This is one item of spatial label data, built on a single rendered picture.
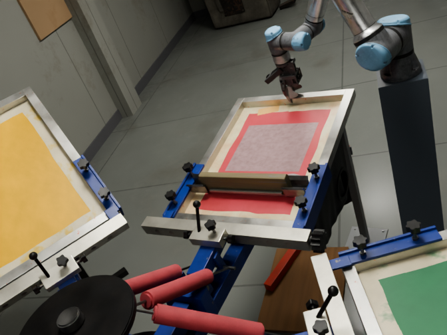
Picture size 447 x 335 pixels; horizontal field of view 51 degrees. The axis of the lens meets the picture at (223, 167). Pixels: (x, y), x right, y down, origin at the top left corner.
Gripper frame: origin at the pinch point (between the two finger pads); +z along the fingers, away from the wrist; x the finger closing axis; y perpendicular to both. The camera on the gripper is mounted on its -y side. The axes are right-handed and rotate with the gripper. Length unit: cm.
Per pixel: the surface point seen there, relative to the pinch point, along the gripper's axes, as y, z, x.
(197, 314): 20, -22, -122
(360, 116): -24, 131, 148
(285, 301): -20, 104, -48
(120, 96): -309, 109, 179
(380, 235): 20, 113, 10
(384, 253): 56, 1, -81
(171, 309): 15, -26, -124
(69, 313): 0, -42, -137
